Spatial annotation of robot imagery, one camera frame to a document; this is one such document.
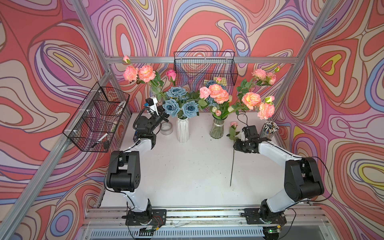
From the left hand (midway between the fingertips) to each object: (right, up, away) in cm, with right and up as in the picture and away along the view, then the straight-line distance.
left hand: (174, 105), depth 78 cm
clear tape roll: (-10, -13, +32) cm, 36 cm away
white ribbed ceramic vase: (+4, -13, +13) cm, 19 cm away
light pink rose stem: (+38, -18, +24) cm, 48 cm away
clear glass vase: (+27, -14, +23) cm, 38 cm away
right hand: (+38, -26, +15) cm, 48 cm away
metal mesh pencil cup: (+56, -12, +11) cm, 58 cm away
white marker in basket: (-36, -18, -5) cm, 41 cm away
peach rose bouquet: (+26, 0, +3) cm, 26 cm away
